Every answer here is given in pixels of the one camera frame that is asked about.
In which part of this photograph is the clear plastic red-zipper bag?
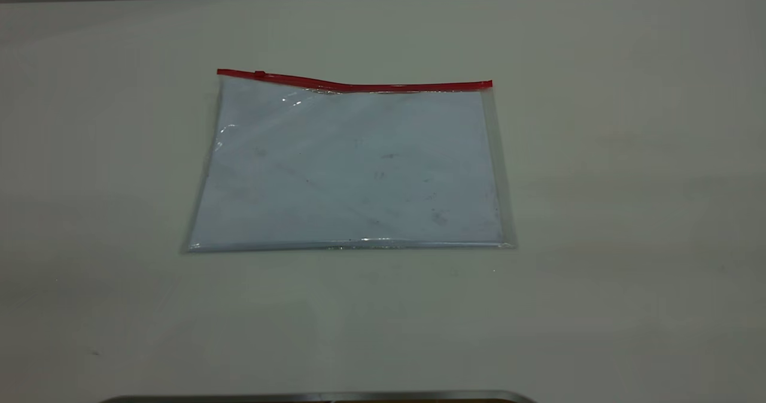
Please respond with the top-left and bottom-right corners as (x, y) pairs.
(181, 68), (516, 254)

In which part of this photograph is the white paper sheet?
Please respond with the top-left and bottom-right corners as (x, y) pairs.
(189, 81), (504, 249)

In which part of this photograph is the dark metal base edge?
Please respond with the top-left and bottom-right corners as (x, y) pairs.
(99, 390), (537, 403)

